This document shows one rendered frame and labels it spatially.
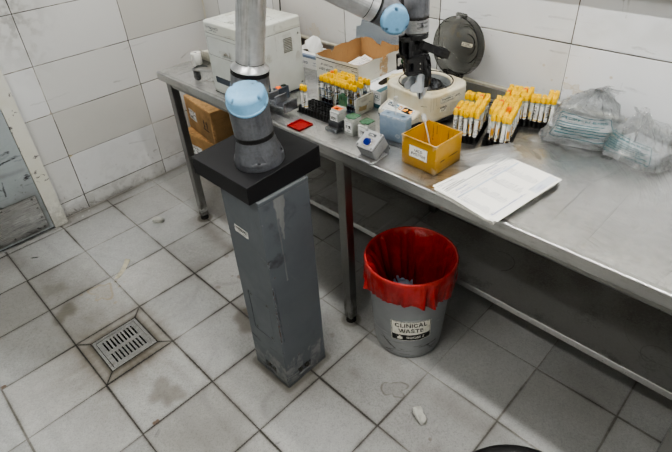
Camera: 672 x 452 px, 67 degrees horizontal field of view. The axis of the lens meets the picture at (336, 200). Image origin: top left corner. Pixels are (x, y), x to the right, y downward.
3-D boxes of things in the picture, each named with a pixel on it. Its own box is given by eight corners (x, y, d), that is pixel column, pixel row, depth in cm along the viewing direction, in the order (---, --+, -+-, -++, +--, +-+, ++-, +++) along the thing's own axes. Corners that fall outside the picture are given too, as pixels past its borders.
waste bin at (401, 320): (345, 332, 217) (340, 253, 192) (399, 286, 238) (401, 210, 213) (416, 384, 195) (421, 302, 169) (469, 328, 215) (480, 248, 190)
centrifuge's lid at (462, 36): (436, 7, 187) (451, 6, 191) (426, 74, 200) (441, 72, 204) (482, 19, 172) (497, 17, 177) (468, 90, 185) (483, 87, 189)
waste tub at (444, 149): (400, 161, 162) (401, 133, 156) (427, 146, 169) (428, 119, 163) (434, 176, 153) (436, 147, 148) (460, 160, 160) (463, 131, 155)
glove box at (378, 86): (360, 102, 201) (359, 79, 195) (398, 83, 214) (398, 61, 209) (384, 110, 193) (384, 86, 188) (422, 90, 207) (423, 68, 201)
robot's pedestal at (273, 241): (289, 388, 196) (257, 204, 146) (257, 359, 208) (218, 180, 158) (325, 356, 207) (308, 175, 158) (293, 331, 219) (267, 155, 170)
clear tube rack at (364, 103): (318, 103, 202) (317, 86, 198) (335, 95, 207) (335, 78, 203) (356, 117, 190) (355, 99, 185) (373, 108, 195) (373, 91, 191)
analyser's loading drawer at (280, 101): (251, 100, 203) (249, 87, 200) (264, 94, 207) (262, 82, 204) (284, 113, 191) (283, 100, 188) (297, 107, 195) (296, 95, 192)
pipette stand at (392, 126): (377, 142, 173) (376, 115, 167) (388, 133, 177) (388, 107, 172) (402, 149, 168) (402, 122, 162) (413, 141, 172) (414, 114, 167)
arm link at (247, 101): (232, 144, 143) (221, 100, 135) (234, 122, 154) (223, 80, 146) (274, 137, 144) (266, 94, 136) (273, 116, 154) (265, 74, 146)
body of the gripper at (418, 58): (396, 71, 159) (395, 33, 152) (419, 66, 161) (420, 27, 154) (408, 79, 153) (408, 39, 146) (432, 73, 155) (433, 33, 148)
